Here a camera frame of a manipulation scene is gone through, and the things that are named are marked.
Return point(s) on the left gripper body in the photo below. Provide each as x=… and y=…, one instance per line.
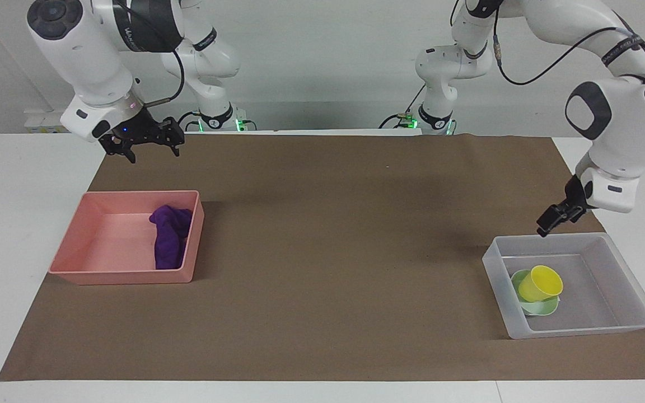
x=574, y=196

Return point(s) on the pink plastic bin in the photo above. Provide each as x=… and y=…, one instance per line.
x=104, y=246

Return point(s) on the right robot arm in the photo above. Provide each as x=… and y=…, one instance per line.
x=84, y=61

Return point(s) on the translucent grey plastic bin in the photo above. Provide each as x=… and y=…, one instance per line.
x=591, y=296

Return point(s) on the purple cloth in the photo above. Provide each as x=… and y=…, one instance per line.
x=168, y=238

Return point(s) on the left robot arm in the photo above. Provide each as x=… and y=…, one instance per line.
x=616, y=145

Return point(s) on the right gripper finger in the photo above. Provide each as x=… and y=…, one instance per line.
x=118, y=149
x=171, y=134

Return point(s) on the yellow plastic cup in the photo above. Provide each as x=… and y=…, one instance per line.
x=541, y=284

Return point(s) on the light green plastic bowl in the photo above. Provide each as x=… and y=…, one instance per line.
x=541, y=308

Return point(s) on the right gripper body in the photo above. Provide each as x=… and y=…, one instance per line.
x=134, y=127

